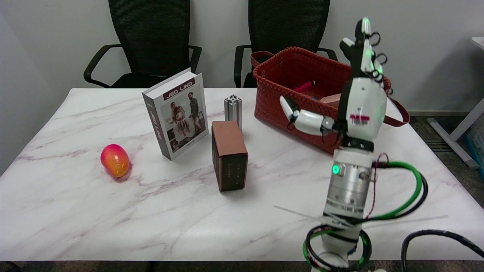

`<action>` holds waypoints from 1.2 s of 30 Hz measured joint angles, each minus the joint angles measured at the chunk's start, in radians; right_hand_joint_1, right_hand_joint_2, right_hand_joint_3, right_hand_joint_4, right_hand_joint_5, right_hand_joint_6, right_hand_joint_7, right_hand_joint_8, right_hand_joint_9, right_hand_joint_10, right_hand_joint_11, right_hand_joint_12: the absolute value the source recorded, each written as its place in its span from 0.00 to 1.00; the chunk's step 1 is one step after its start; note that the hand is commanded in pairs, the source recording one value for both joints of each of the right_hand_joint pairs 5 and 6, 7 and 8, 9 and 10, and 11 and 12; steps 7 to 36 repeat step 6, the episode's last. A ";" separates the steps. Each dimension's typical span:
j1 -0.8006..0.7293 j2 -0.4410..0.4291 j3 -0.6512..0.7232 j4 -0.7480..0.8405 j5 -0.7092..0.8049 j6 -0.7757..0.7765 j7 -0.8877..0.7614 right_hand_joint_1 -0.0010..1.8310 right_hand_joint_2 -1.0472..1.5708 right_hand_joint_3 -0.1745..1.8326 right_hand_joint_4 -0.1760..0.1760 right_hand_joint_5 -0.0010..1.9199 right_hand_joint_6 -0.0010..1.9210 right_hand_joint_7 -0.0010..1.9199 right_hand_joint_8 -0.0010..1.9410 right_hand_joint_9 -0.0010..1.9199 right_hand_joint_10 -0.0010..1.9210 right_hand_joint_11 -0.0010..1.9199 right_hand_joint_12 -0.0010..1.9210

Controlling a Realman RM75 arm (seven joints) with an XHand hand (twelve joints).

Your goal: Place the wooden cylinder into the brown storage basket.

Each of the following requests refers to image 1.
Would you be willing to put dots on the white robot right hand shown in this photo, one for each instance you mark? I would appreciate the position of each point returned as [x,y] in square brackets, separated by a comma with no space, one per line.
[363,109]

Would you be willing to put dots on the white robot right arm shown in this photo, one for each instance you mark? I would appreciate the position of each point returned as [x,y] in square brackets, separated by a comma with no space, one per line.
[349,185]

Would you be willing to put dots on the brown woven storage basket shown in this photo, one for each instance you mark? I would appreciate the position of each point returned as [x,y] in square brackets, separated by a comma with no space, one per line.
[287,94]

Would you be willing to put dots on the blue storage box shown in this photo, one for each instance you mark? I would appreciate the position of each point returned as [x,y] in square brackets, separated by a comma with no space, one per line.
[477,145]

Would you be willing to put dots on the pinkish wooden block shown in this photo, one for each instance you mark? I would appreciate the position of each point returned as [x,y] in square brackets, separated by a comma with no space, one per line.
[332,101]

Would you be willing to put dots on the pink marker pen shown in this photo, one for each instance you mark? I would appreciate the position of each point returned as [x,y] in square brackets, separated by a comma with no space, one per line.
[304,86]

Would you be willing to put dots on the white desk with leg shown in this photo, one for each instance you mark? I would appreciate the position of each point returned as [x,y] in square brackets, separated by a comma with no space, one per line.
[459,132]

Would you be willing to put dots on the black mesh office chair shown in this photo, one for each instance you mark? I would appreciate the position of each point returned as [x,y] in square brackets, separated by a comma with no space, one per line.
[149,41]
[287,26]

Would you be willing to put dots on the silver aluminium extrusion piece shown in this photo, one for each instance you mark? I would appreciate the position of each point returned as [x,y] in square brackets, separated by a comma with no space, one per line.
[233,109]

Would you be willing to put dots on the brown rectangular box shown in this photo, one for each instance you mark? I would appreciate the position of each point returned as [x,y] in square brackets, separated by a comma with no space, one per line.
[228,155]

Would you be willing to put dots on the hardcover book with photo cover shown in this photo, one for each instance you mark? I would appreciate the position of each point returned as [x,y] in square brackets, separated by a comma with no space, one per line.
[183,115]

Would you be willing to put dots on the red yellow toy mango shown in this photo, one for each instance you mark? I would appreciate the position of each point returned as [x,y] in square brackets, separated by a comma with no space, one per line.
[115,160]

